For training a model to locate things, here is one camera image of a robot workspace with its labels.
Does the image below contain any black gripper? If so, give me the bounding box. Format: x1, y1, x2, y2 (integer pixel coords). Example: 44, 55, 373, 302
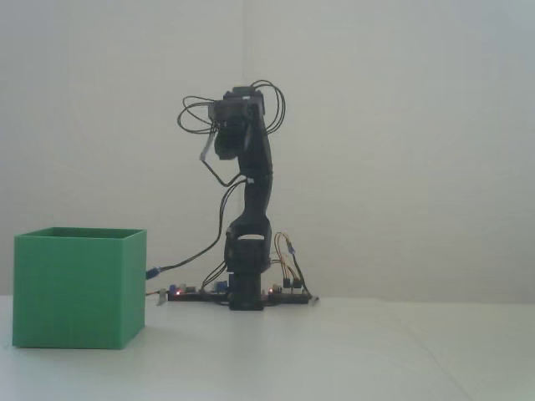
207, 96, 254, 162

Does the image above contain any green plastic bin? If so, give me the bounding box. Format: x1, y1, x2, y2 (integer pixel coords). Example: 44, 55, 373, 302
12, 226, 148, 350

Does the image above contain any black cable with blue plug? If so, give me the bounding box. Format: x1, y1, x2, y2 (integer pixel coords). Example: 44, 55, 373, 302
145, 177, 252, 280

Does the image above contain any coloured jumper wire bundle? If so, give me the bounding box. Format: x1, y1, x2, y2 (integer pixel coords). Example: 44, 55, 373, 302
273, 231, 314, 302

